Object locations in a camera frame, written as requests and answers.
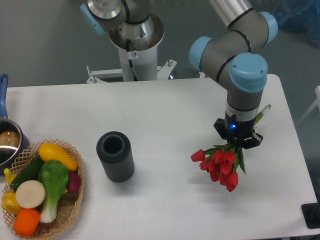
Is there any purple red radish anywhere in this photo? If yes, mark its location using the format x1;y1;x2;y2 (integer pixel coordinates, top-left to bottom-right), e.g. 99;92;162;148
66;171;82;193

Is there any yellow squash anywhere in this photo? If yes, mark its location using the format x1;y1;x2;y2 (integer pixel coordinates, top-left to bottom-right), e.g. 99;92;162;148
38;142;78;172

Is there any white round radish slice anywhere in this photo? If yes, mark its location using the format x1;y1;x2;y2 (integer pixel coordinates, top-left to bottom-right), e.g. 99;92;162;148
15;180;46;209

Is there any blue handled steel pot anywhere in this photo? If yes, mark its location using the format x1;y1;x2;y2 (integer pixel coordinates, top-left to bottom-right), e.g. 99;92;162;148
0;73;30;176

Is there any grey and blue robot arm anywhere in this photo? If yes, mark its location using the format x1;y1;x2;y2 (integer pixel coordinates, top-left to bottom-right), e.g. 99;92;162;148
80;0;278;149

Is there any blue plastic bag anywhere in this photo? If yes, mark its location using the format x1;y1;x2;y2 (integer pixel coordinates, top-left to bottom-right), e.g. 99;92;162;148
272;0;320;48

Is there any green bok choy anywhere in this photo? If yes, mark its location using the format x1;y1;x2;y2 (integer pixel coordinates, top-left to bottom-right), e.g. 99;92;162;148
38;160;69;224

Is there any red tulip bouquet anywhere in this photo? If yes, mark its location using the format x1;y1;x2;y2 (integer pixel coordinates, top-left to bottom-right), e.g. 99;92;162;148
190;104;272;193

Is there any yellow banana tip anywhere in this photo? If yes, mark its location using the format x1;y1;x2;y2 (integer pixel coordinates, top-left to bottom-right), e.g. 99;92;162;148
3;168;17;186

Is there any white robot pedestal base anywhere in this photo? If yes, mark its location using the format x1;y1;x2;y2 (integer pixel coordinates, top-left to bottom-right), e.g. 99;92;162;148
86;13;177;83

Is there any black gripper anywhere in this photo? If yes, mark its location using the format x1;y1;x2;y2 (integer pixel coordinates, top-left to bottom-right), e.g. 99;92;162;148
213;111;264;150

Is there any black device at table edge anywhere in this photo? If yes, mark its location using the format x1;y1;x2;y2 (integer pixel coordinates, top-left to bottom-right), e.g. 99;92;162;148
301;202;320;229

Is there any dark grey ribbed vase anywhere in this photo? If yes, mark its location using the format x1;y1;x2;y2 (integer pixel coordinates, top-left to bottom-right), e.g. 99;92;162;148
96;131;135;183

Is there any woven wicker basket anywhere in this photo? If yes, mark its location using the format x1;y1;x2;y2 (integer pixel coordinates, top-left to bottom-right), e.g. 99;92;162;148
1;139;85;240

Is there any orange fruit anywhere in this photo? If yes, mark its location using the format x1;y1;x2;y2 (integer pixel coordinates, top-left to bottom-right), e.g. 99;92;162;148
13;208;40;237

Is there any yellow bell pepper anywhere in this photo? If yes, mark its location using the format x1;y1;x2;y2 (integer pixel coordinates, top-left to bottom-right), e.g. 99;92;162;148
1;190;23;215

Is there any black cable on pedestal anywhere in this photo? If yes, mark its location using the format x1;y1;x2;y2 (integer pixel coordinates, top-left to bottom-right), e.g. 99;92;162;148
126;38;138;82

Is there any dark green cucumber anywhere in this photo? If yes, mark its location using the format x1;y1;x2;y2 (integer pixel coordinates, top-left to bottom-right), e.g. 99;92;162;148
10;155;45;191

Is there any white furniture frame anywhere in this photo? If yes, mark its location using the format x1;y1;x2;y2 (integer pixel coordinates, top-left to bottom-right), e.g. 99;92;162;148
297;85;320;125

